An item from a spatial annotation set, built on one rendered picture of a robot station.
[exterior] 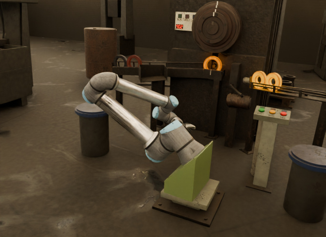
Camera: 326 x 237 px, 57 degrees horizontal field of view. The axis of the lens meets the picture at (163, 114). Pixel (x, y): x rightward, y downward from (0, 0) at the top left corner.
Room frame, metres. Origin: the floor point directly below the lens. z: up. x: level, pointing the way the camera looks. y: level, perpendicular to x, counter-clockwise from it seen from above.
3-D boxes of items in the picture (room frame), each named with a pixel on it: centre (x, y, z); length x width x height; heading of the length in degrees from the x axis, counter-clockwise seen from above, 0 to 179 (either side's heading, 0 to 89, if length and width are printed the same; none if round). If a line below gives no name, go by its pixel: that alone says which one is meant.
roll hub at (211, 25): (2.89, -0.43, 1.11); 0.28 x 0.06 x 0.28; 65
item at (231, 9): (2.98, -0.47, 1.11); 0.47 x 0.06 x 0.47; 65
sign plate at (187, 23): (3.22, -0.21, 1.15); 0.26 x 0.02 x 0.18; 65
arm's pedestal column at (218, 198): (1.78, -0.22, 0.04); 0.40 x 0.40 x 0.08; 66
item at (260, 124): (2.19, -0.81, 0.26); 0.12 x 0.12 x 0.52
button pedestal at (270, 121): (2.03, -0.78, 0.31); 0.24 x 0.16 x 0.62; 65
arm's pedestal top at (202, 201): (1.78, -0.22, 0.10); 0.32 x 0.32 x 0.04; 66
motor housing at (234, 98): (2.72, -0.71, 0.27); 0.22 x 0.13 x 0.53; 65
